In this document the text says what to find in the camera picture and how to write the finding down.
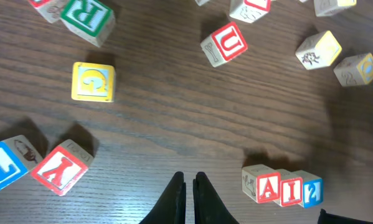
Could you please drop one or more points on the red U block centre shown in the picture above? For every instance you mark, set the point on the red U block centre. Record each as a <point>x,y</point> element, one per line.
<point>224,44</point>

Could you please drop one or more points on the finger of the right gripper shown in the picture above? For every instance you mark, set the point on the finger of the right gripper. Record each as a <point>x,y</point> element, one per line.
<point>327,218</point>

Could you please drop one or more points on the red A block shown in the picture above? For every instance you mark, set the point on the red A block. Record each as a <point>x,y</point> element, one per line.
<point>261,183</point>

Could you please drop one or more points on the yellow G block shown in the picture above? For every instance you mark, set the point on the yellow G block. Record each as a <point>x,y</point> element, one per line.
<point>93,82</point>

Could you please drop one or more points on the yellow O block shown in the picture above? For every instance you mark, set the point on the yellow O block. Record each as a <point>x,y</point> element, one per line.
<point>355,71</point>

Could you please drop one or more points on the red Y block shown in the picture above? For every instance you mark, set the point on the red Y block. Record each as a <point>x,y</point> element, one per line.
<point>63,167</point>

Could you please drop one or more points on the green R block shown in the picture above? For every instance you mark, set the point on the green R block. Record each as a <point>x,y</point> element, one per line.
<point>89,19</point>

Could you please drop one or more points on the red i block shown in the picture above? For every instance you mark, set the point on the red i block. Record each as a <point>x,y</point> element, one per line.
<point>249,10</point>
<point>291,189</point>

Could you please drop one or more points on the blue T block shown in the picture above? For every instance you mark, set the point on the blue T block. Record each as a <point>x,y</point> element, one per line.
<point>17,157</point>

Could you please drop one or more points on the blue 2 block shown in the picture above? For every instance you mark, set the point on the blue 2 block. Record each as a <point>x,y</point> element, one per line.
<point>312,189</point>

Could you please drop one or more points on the red E block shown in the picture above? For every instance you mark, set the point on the red E block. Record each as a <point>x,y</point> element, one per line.
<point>50,10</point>

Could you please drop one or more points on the yellow block middle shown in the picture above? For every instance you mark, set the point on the yellow block middle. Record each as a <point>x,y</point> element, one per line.
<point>318,51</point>

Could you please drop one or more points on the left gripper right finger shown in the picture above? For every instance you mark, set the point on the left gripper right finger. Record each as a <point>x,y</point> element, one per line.
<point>208,206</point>

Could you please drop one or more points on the yellow block top centre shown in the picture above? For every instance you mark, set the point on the yellow block top centre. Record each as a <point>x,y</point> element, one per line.
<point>325,8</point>

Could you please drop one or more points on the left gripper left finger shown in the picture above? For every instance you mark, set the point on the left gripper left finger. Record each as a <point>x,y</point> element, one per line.
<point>171,206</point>

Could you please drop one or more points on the green F block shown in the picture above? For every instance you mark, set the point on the green F block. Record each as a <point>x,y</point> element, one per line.
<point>201,2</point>

